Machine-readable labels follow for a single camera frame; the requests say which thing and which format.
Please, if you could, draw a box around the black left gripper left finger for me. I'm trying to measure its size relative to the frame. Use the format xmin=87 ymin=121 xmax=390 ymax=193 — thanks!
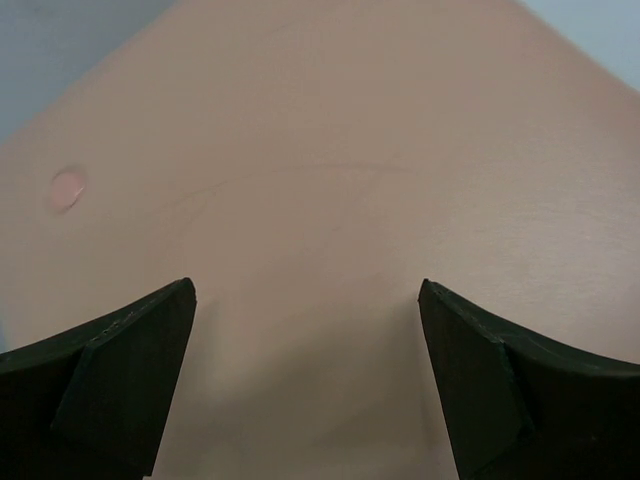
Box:
xmin=1 ymin=278 xmax=196 ymax=479

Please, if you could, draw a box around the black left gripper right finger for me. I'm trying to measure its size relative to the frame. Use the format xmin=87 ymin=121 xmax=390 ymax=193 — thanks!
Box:
xmin=418 ymin=280 xmax=639 ymax=479

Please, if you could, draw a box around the pink suitcase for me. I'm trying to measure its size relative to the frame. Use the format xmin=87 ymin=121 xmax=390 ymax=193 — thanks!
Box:
xmin=1 ymin=1 xmax=639 ymax=479

